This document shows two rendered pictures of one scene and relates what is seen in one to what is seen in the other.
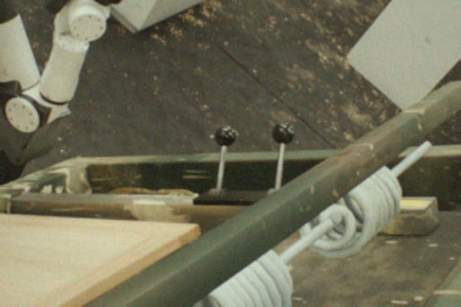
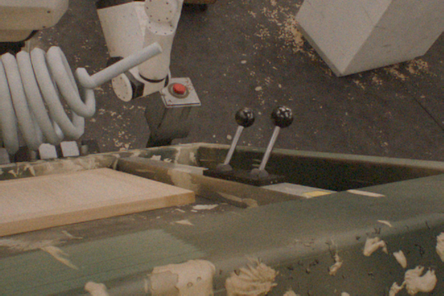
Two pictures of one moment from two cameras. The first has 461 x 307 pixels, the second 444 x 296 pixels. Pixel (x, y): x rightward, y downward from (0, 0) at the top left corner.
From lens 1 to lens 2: 53 cm
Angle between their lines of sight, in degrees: 25
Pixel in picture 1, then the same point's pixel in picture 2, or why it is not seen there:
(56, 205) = (137, 166)
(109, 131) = (292, 147)
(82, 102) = not seen: hidden behind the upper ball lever
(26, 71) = (131, 51)
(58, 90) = (147, 68)
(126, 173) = (219, 156)
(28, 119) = (124, 89)
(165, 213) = (187, 181)
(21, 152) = (157, 129)
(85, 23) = (155, 5)
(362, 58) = not seen: outside the picture
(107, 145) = not seen: hidden behind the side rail
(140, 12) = (343, 59)
